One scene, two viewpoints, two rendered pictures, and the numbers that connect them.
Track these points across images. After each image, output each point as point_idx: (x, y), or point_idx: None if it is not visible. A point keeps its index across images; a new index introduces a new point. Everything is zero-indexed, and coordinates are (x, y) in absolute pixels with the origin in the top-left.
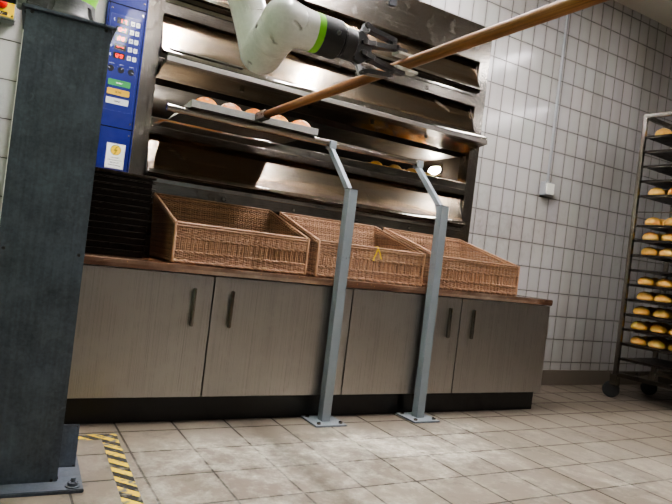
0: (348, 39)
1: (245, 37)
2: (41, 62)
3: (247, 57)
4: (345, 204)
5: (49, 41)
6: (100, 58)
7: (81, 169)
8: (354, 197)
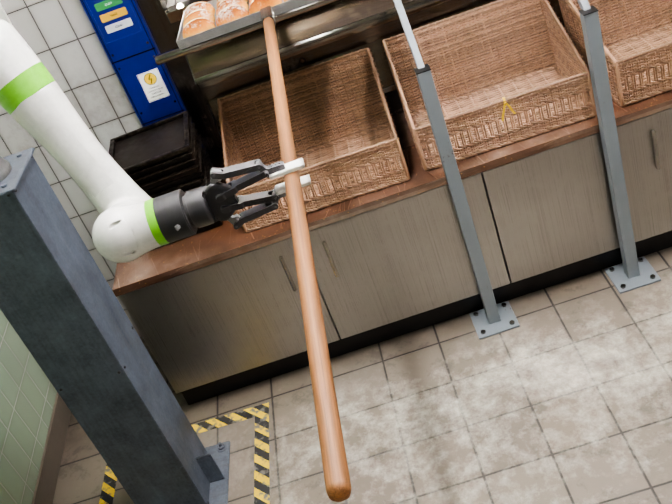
0: (194, 220)
1: None
2: None
3: None
4: (421, 92)
5: None
6: (22, 221)
7: (74, 313)
8: (428, 81)
